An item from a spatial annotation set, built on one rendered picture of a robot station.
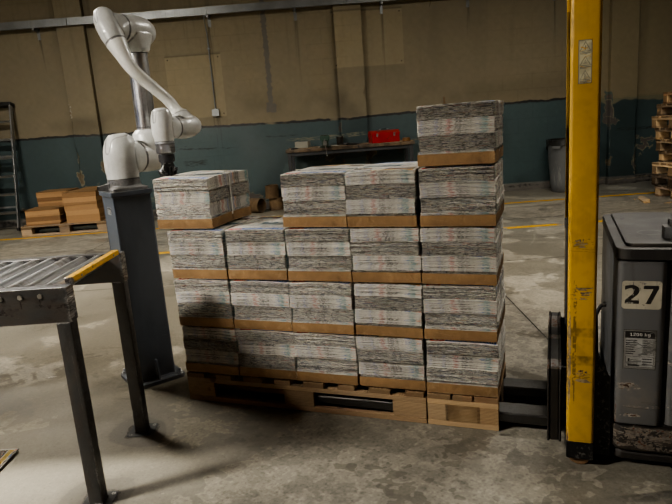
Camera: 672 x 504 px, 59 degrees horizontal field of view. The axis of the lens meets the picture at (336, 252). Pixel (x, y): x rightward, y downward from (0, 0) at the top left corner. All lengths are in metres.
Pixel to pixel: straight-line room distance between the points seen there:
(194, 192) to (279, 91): 6.63
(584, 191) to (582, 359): 0.57
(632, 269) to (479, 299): 0.56
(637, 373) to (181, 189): 1.93
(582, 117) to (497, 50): 7.55
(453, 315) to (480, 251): 0.28
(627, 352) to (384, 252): 0.94
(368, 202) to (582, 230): 0.80
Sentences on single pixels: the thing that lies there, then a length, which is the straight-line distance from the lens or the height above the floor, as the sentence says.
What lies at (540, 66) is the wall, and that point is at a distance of 9.74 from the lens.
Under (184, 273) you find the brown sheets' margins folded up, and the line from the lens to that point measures 2.83.
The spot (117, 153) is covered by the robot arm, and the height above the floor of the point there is 1.18.
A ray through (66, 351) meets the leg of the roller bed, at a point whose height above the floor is 0.58.
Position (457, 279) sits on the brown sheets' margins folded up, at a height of 0.63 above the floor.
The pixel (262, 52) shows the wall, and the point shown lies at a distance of 9.33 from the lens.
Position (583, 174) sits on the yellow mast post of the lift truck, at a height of 1.04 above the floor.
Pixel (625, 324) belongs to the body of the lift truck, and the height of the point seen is 0.53.
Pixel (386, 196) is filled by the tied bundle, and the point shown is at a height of 0.96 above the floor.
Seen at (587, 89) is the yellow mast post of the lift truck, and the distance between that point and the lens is 2.06.
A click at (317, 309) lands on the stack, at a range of 2.57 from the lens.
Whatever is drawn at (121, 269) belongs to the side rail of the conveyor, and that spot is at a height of 0.73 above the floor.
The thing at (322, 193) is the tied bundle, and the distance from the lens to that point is 2.45.
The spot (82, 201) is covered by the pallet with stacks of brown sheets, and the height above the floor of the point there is 0.43.
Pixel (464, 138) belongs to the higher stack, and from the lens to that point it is 2.28.
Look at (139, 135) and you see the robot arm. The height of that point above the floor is 1.26.
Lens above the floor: 1.26
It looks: 12 degrees down
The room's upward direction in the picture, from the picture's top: 4 degrees counter-clockwise
